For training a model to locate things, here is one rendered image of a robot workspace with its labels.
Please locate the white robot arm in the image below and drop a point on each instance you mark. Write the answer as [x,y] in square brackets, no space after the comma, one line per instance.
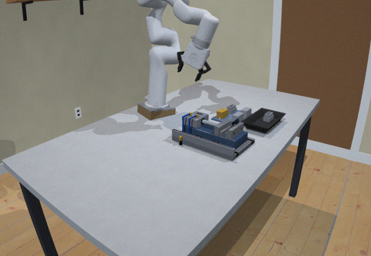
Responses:
[159,56]

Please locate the grey long flat bar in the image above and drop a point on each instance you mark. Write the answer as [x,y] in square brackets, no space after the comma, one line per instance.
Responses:
[225,130]

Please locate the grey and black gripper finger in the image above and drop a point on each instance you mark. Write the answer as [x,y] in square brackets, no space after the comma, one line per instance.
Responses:
[203,71]
[181,63]

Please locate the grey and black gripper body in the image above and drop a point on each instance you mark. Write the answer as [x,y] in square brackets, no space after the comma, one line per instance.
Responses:
[195,55]

